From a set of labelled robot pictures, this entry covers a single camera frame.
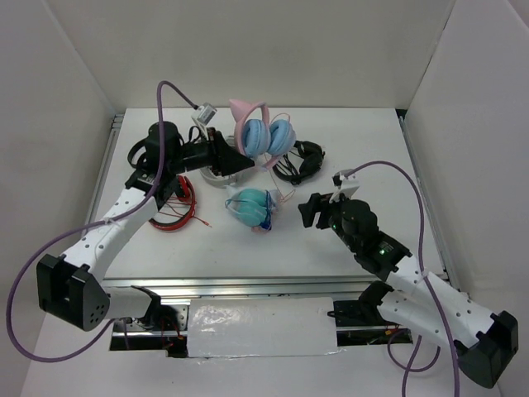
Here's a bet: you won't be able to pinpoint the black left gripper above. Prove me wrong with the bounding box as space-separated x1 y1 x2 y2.
168 127 255 177

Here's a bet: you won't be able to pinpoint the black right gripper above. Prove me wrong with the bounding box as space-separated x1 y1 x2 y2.
298 188 359 251

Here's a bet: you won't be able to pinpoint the pink and blue cat-ear headphones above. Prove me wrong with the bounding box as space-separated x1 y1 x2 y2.
229 98 298 232

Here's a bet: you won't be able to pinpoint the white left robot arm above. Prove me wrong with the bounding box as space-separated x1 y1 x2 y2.
36 122 255 331

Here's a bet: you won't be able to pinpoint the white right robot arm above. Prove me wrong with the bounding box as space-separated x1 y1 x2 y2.
298 193 519 389

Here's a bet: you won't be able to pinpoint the teal cat-ear headphones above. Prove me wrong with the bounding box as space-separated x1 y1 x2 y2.
225 188 279 232

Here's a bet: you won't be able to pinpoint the red and black headphones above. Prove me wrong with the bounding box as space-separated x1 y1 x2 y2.
149 176 212 232

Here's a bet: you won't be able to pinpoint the small black headphones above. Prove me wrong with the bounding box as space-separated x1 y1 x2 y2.
272 141 325 186

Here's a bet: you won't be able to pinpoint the black on-ear headphones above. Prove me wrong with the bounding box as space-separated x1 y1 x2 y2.
127 139 146 169

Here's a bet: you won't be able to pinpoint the grey gaming headset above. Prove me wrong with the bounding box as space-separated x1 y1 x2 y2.
199 167 248 188

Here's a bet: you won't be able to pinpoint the silver foil cover plate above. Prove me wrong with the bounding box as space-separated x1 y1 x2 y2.
187 297 338 358

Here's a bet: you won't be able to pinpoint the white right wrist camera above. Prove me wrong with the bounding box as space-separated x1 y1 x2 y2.
329 170 360 203

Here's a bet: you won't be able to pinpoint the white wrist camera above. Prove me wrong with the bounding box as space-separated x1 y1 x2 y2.
329 170 360 203
191 103 217 134

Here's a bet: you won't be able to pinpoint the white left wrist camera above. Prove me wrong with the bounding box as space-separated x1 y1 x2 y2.
191 103 217 134

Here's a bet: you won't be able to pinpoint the aluminium front rail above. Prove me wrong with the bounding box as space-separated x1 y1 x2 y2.
102 275 376 299

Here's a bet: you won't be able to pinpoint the aluminium rail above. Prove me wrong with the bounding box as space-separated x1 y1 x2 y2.
85 113 124 224
396 109 460 291
102 275 376 299

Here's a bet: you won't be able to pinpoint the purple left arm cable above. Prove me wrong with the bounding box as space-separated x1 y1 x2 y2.
6 80 199 364

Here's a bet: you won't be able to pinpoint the aluminium left side rail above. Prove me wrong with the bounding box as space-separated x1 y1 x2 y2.
85 113 124 224

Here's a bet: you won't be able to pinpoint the aluminium right side rail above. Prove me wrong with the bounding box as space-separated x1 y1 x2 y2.
396 109 460 291

